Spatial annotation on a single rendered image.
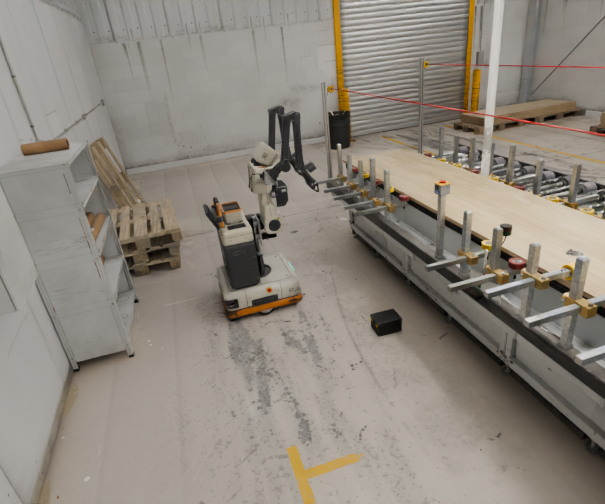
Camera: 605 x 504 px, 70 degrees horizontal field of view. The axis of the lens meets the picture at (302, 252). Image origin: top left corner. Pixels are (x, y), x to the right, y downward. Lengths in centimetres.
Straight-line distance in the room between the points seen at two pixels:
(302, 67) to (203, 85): 210
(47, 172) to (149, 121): 640
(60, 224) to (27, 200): 23
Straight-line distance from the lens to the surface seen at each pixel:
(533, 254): 228
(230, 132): 957
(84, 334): 362
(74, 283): 342
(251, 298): 363
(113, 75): 941
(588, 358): 189
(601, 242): 293
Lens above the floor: 208
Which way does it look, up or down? 26 degrees down
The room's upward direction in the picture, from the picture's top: 7 degrees counter-clockwise
